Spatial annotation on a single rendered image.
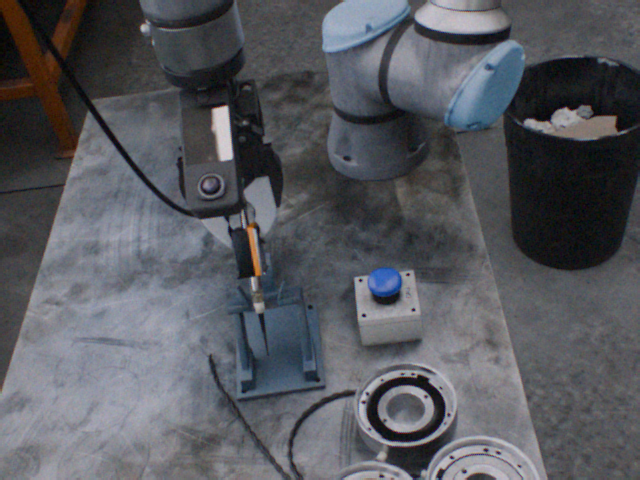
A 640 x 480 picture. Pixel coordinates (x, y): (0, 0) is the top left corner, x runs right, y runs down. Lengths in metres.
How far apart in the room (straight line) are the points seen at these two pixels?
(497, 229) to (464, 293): 1.27
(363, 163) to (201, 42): 0.53
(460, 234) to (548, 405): 0.87
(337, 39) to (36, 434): 0.60
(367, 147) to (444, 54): 0.21
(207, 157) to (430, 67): 0.41
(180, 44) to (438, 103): 0.44
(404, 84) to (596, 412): 1.05
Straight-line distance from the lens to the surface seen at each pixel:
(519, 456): 0.85
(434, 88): 1.04
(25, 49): 2.73
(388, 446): 0.85
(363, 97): 1.13
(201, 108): 0.73
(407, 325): 0.96
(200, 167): 0.71
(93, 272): 1.17
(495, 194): 2.39
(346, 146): 1.20
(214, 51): 0.70
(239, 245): 0.82
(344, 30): 1.09
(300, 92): 1.41
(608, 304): 2.12
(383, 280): 0.94
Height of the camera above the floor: 1.55
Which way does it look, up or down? 42 degrees down
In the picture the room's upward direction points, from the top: 11 degrees counter-clockwise
